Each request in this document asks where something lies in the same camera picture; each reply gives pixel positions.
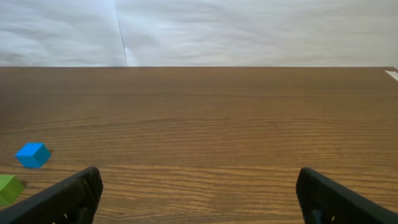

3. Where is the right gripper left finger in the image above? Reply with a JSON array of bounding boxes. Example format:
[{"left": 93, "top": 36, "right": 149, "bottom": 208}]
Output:
[{"left": 0, "top": 166, "right": 104, "bottom": 224}]

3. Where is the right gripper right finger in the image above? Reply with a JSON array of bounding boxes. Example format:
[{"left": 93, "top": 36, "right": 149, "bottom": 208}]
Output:
[{"left": 295, "top": 167, "right": 398, "bottom": 224}]

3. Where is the blue cube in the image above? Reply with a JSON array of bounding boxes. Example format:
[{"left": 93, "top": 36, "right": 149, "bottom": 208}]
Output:
[{"left": 14, "top": 142, "right": 52, "bottom": 169}]

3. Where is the green cube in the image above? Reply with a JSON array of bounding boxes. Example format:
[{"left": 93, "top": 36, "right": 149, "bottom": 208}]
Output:
[{"left": 0, "top": 174, "right": 25, "bottom": 206}]

